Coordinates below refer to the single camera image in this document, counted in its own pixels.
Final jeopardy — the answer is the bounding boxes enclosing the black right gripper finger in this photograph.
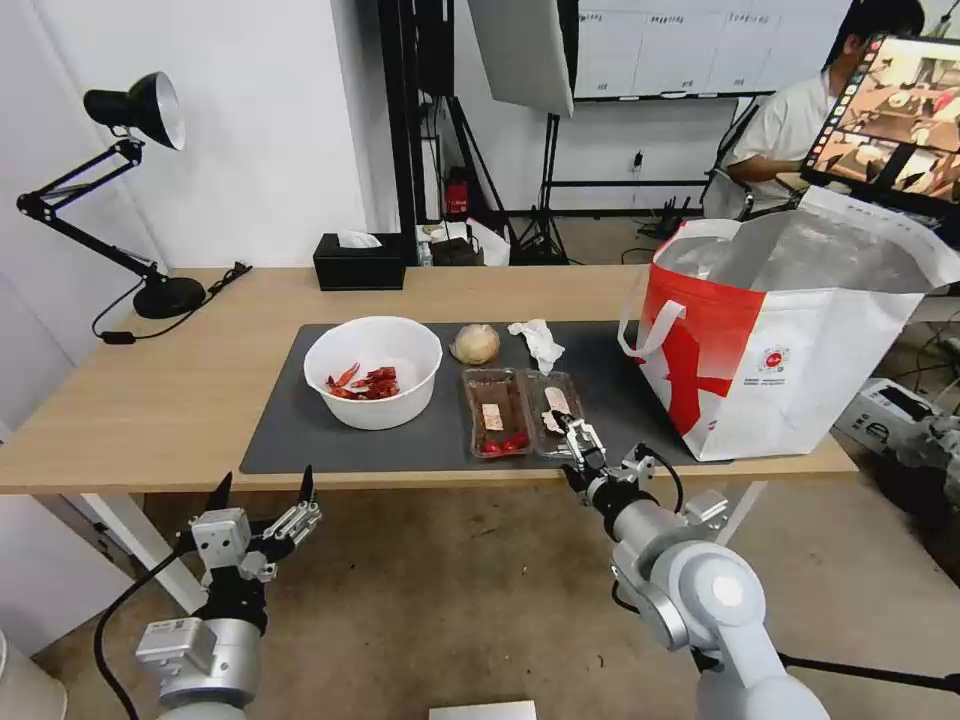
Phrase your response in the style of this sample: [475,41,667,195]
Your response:
[541,408,590,472]
[573,419,610,465]

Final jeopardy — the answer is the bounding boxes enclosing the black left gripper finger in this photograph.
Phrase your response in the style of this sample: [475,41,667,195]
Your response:
[177,472,234,540]
[251,464,324,564]

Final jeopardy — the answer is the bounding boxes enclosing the clear plastic clamshell tray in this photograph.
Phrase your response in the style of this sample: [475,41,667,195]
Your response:
[461,366,591,461]

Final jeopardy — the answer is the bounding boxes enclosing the white plastic bag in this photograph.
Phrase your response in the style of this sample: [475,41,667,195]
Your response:
[467,218,513,266]

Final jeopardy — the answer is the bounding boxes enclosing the white and red takeout bag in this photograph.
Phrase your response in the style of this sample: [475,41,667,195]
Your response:
[616,185,960,463]

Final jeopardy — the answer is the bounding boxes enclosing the dark grey table mat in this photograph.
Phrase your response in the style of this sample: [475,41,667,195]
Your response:
[239,322,740,475]

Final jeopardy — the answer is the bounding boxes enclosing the crumpled white tissue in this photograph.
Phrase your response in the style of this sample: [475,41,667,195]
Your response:
[507,319,568,376]

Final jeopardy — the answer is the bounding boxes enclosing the wooden table with white legs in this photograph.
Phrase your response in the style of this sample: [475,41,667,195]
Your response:
[0,266,861,654]

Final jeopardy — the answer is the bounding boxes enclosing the white round bowl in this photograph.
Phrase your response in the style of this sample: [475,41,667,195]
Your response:
[302,316,444,432]

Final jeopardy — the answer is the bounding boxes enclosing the wrapped pale bun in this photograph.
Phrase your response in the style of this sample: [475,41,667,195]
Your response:
[448,323,502,367]

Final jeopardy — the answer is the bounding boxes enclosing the red crayfish shells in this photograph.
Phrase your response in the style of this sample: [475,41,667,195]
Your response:
[323,362,403,403]

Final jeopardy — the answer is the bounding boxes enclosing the white cabinet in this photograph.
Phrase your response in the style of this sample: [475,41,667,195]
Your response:
[0,493,190,655]

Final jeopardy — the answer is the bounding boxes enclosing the white round bin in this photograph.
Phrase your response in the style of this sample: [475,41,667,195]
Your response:
[0,628,70,720]

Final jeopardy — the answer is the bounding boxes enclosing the brown cardboard box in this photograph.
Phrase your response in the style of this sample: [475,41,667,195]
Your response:
[431,235,482,266]

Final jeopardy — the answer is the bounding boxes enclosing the black light stand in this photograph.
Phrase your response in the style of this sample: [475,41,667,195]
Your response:
[509,112,573,265]

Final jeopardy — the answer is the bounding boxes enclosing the white robot front shell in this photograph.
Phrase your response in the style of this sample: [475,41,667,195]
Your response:
[428,699,539,720]

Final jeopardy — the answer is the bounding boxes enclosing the black tissue box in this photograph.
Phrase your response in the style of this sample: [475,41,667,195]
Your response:
[312,231,407,293]

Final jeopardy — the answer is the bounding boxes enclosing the red canister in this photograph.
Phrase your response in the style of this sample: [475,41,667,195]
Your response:
[443,170,475,216]

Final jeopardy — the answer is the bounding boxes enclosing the white printed carton box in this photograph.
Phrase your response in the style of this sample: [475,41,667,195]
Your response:
[853,377,951,453]

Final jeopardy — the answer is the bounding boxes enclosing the person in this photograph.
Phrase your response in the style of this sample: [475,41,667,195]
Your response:
[722,0,928,220]

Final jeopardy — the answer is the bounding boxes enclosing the white softbox light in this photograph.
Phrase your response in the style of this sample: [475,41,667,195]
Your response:
[466,0,578,120]

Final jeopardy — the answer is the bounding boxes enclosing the black desk lamp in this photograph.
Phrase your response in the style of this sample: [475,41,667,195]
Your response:
[16,71,208,321]

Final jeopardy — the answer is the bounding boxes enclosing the white whiteboard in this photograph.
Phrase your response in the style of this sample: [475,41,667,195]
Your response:
[573,0,858,103]

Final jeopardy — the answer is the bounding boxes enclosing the black monitor screen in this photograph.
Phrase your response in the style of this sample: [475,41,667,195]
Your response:
[799,31,960,205]

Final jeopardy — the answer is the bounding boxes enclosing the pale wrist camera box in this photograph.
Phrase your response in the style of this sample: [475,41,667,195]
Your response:
[190,509,253,571]

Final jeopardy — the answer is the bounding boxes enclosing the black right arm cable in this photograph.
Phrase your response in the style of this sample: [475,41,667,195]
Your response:
[643,445,688,516]

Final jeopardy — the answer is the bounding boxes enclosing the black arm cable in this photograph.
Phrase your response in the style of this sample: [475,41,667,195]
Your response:
[93,524,202,720]
[643,445,688,516]

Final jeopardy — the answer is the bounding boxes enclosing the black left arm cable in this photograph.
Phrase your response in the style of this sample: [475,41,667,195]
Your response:
[93,524,202,720]

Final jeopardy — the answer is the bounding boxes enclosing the black lamp power cord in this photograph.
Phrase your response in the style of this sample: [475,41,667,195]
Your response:
[91,261,253,347]

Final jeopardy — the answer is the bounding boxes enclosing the black metal frame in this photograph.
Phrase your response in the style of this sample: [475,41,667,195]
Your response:
[377,0,457,265]

